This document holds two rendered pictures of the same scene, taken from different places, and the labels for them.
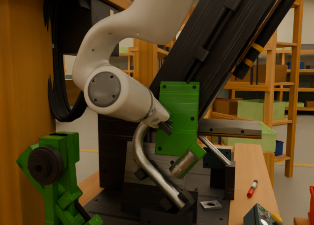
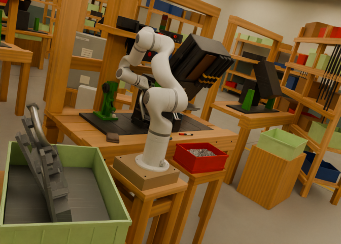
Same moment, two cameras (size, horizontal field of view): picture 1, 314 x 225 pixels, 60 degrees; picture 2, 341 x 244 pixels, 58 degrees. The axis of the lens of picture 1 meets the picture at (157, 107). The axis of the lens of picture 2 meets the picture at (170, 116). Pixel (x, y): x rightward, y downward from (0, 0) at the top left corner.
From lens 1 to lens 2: 1.73 m
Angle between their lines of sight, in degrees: 26
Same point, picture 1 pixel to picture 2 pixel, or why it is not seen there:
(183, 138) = not seen: hidden behind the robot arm
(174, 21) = (135, 62)
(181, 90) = not seen: hidden behind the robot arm
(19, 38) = (113, 50)
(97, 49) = (124, 62)
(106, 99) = (118, 75)
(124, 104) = (122, 77)
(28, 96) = (112, 68)
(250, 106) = (318, 129)
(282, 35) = not seen: outside the picture
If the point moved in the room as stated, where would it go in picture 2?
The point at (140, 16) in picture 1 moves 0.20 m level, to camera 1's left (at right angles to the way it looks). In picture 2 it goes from (128, 58) to (105, 50)
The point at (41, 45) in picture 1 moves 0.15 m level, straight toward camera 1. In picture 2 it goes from (121, 53) to (115, 54)
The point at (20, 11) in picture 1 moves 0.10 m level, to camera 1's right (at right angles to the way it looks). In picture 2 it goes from (116, 43) to (127, 46)
